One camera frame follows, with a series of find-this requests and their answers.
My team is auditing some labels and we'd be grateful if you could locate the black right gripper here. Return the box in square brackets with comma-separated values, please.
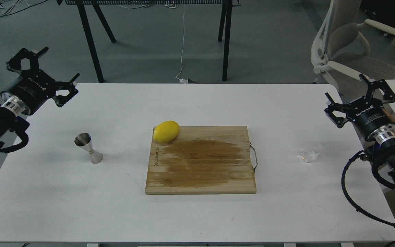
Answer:
[324, 73, 395, 142]

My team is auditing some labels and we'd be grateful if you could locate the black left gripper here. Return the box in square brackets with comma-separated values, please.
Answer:
[1, 47, 81, 116]

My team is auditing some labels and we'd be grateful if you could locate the clear glass measuring cup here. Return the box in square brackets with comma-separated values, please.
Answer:
[300, 141, 323, 163]

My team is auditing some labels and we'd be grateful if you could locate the steel double jigger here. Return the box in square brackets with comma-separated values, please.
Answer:
[74, 133, 103, 164]

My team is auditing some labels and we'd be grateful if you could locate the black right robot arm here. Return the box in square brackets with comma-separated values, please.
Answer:
[324, 73, 395, 228]

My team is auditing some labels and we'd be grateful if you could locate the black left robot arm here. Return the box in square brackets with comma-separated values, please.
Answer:
[0, 47, 80, 154]

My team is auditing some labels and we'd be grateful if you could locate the white office chair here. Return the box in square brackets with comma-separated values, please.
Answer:
[310, 0, 395, 101]

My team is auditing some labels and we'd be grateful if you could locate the yellow lemon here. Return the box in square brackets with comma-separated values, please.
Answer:
[153, 120, 180, 144]

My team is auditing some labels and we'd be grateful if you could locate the wooden cutting board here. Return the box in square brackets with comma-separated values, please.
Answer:
[145, 126, 256, 195]

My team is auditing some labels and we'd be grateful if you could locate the white hanging cable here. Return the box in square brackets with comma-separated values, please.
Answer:
[175, 5, 188, 83]

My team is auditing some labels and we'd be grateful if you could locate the black metal table frame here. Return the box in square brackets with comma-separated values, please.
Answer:
[57, 0, 238, 83]

